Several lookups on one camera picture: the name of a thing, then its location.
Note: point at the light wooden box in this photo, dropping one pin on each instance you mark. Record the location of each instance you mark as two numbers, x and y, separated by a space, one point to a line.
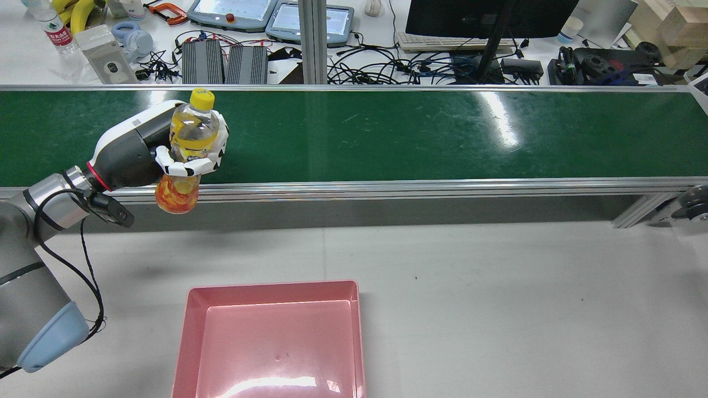
683 27

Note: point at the black finned power box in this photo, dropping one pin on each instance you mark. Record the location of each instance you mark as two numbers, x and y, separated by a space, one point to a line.
246 65
202 62

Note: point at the white label tag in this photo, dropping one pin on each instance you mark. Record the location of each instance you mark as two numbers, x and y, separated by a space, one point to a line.
645 78

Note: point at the orange clamp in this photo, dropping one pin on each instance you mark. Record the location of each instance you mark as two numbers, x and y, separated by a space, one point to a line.
172 12

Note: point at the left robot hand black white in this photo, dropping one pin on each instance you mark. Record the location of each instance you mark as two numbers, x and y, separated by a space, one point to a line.
124 152

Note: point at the light blue headphones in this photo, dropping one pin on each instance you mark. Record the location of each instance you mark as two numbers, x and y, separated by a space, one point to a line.
135 40

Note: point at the orange juice bottle yellow cap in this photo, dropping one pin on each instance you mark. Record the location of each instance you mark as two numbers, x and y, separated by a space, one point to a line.
193 130

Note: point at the white paper cup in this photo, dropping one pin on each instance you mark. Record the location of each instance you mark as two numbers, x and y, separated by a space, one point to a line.
569 30

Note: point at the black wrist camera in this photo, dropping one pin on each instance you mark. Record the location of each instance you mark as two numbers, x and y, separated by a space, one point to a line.
113 210

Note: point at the black round robot flange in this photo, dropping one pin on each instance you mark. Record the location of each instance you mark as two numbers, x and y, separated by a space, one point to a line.
597 63

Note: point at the black monitor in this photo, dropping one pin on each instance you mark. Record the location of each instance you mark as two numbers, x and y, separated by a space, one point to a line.
475 15

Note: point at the black monitor stand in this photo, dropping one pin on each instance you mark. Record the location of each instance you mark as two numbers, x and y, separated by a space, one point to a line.
489 55

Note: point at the pink plastic basket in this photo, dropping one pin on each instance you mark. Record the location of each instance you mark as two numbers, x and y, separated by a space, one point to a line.
276 342

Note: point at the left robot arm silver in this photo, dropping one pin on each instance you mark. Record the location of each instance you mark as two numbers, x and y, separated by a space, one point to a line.
27 287

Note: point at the aluminium frame post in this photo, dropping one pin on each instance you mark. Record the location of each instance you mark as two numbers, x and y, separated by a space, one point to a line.
312 38

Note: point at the grey teach pendant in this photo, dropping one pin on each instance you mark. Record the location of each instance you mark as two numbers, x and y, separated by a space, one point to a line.
232 11
337 25

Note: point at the black caster wheel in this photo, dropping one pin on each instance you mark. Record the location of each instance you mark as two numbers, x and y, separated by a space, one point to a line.
694 203

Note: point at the white jar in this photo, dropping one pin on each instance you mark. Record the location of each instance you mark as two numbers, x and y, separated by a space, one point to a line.
133 8

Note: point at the white computer mouse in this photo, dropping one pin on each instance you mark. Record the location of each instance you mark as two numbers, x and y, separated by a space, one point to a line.
374 6

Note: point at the clear water bottle red label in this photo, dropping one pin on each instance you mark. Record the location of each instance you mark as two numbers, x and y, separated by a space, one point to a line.
55 30

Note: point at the yellow bananas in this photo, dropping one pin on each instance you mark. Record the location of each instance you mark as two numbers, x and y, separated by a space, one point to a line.
83 12

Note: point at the green conveyor belt aluminium frame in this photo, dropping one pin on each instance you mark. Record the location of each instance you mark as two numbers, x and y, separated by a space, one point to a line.
442 138

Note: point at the grey switch box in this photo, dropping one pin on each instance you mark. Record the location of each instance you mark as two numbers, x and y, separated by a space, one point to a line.
105 55

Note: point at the white keyboard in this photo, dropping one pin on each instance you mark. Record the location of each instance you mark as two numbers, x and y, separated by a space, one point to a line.
437 42

